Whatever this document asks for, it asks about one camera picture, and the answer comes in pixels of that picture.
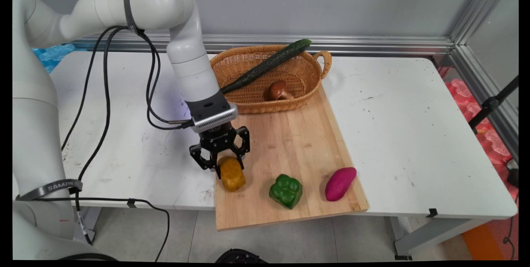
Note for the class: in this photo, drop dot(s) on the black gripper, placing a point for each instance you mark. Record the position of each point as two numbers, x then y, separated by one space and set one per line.
217 138

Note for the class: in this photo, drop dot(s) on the yellow bell pepper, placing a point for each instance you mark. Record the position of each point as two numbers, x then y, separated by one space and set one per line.
232 176

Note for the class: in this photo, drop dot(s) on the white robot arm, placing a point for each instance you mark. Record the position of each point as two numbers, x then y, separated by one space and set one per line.
33 93

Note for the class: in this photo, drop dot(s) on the wooden cutting board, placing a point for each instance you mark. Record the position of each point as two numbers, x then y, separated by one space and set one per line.
290 147

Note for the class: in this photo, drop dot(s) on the green bell pepper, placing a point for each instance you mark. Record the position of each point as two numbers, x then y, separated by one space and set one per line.
285 192

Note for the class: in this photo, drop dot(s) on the brown mushroom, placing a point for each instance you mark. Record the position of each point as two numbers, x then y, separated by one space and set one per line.
276 90

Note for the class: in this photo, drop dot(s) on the dark green cucumber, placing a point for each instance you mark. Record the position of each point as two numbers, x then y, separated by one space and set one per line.
269 63

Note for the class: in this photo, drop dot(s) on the black table edge clip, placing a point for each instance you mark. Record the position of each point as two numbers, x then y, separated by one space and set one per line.
432 212
131 203

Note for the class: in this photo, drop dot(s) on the black round object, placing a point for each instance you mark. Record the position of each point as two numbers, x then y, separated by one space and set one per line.
240 256

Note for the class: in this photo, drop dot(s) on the purple sweet potato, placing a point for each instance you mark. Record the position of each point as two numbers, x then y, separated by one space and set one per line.
339 184

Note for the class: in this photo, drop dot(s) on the white table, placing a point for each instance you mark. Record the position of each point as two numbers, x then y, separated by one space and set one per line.
414 134

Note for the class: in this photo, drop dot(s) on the blue foam mat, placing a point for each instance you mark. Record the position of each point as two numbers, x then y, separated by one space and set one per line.
51 56

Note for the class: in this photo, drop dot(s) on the red foam mat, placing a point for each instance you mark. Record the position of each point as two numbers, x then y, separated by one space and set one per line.
492 143

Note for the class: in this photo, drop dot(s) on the black stand pole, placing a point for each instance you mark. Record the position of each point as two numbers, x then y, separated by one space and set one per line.
490 103

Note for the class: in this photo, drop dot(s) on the orange floor mat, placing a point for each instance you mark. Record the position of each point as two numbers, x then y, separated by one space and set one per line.
480 238

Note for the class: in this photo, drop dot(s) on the black small device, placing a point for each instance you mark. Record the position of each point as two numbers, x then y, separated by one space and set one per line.
512 176

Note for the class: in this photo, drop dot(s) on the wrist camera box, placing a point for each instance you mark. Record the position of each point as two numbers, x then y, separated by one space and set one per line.
215 120

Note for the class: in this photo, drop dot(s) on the aluminium frame rail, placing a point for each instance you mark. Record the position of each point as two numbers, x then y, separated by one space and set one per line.
331 44
480 89

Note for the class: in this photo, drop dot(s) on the aluminium frame post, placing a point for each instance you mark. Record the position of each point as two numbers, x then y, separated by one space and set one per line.
480 8

